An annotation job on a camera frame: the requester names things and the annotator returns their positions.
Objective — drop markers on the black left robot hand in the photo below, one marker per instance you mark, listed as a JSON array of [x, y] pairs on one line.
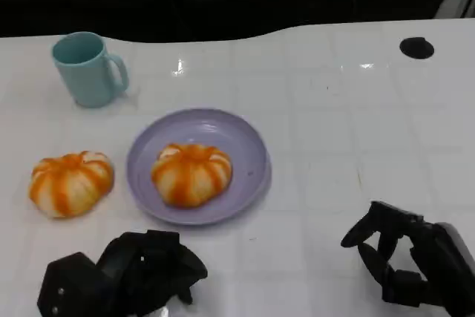
[[148, 265]]

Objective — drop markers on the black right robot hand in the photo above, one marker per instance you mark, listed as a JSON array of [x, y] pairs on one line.
[[441, 265]]

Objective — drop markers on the orange white toy bread roll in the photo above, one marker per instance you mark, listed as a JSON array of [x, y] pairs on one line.
[[191, 176], [70, 184]]

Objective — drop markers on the lilac plate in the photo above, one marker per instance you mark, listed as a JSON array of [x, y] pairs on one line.
[[245, 153]]

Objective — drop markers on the pale green mug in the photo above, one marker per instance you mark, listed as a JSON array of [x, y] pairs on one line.
[[88, 80]]

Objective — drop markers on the black round table grommet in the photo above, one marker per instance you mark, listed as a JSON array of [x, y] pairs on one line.
[[416, 48]]

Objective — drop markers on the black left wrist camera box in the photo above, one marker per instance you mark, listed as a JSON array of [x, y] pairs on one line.
[[68, 287]]

